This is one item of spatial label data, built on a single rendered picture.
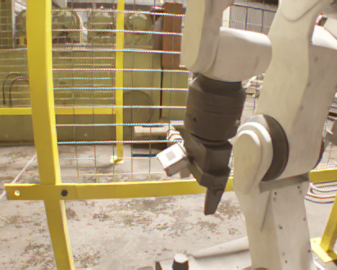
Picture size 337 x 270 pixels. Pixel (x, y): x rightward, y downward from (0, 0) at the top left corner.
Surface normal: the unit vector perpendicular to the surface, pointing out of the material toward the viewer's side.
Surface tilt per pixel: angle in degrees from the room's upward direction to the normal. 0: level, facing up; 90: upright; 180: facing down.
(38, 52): 90
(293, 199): 60
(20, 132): 90
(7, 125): 90
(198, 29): 90
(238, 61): 102
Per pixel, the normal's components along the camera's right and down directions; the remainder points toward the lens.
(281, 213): 0.33, -0.24
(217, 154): 0.35, 0.46
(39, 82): 0.18, 0.29
